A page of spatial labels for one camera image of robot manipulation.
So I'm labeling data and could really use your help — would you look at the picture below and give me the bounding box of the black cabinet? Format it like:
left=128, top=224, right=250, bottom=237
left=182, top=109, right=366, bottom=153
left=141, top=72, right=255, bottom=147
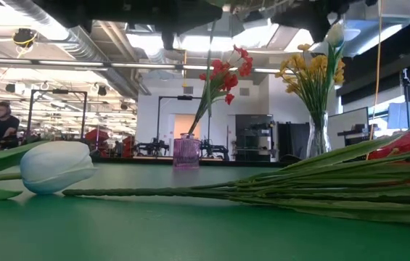
left=234, top=113, right=277, bottom=162

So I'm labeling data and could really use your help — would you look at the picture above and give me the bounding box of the white softbox light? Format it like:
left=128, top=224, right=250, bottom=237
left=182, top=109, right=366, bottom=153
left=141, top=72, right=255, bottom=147
left=387, top=100, right=410, bottom=131

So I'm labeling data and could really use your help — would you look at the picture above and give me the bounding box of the ceiling light strip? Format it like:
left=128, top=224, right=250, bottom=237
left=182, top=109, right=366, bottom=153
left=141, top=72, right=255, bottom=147
left=0, top=57, right=179, bottom=70

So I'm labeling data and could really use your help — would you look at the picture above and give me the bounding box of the black panel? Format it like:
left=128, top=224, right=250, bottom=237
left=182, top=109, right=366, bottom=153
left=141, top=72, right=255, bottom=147
left=276, top=121, right=311, bottom=160

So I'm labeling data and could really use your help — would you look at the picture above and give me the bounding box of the purple glass vase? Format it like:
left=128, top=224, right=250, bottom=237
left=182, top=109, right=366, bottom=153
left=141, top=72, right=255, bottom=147
left=173, top=133, right=202, bottom=170

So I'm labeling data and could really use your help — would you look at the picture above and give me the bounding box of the black tripod stand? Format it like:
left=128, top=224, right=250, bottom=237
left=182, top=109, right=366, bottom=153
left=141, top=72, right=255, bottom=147
left=399, top=67, right=410, bottom=128

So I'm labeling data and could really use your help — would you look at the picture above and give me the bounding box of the black ceiling device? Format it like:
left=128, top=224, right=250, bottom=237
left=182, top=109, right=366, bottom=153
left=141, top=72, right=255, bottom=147
left=11, top=27, right=39, bottom=51

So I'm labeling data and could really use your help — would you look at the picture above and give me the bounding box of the red machine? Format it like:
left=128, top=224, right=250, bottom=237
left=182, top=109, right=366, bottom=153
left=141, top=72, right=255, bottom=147
left=121, top=135, right=137, bottom=157
left=83, top=128, right=110, bottom=145

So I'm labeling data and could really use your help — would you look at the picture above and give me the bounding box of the clear glass vase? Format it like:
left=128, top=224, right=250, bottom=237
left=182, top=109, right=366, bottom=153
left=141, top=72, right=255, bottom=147
left=306, top=111, right=332, bottom=159

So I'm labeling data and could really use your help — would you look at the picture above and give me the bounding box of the large yellow flower bunch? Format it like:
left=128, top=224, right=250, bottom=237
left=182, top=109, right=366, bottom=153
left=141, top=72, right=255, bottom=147
left=280, top=43, right=347, bottom=120

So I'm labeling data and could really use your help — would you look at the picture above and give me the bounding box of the red flower bunch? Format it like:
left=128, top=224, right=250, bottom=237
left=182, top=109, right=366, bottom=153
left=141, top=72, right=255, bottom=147
left=188, top=45, right=255, bottom=136
left=62, top=127, right=410, bottom=229

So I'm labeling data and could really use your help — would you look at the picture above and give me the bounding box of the small yellow flower bunch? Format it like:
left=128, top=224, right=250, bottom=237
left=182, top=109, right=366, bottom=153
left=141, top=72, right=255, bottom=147
left=275, top=54, right=321, bottom=120

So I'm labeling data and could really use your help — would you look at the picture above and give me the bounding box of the white partition panel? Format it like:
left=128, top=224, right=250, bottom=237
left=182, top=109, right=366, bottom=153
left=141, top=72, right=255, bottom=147
left=327, top=106, right=370, bottom=150

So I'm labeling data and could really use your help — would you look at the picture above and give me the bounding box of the black station frame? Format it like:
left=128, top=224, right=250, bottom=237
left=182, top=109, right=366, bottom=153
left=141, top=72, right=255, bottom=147
left=155, top=94, right=213, bottom=148
left=25, top=88, right=89, bottom=142

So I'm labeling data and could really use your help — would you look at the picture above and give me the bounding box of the orange hanging cable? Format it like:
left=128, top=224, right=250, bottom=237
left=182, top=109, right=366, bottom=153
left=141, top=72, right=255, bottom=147
left=368, top=0, right=384, bottom=141

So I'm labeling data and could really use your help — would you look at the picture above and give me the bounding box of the white artificial tulip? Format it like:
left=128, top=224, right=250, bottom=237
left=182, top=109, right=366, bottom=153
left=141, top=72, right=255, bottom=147
left=324, top=21, right=346, bottom=117
left=0, top=140, right=99, bottom=202

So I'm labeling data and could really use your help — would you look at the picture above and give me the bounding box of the silver ceiling duct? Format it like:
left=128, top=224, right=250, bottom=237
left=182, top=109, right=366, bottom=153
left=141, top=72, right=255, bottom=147
left=3, top=0, right=144, bottom=99

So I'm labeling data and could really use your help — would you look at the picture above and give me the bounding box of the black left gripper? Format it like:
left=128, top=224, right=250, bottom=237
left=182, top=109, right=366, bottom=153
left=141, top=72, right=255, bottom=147
left=128, top=0, right=224, bottom=51

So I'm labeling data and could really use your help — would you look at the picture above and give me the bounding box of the green table mat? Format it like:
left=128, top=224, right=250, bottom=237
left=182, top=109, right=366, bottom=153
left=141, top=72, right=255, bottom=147
left=0, top=159, right=410, bottom=261

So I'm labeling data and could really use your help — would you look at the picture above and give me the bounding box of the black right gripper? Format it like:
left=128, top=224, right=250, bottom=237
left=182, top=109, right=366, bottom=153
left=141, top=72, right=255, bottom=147
left=269, top=0, right=340, bottom=43

